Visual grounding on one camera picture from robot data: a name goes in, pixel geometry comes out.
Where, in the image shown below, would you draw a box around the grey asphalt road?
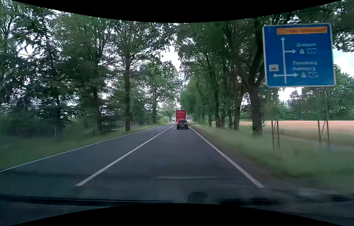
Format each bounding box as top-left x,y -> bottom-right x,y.
0,122 -> 267,201

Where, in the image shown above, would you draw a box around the row of trees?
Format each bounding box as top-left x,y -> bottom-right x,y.
177,0 -> 354,137
0,0 -> 184,139

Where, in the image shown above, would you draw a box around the road markings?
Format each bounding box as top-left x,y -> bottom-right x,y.
0,123 -> 265,188

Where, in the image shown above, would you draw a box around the car's own bonnet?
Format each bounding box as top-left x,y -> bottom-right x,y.
0,187 -> 354,226

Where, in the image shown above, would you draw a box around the large blue direction sign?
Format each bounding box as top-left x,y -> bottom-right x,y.
262,23 -> 337,150

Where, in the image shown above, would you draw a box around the pale brown field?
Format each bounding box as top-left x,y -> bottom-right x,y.
239,120 -> 354,137

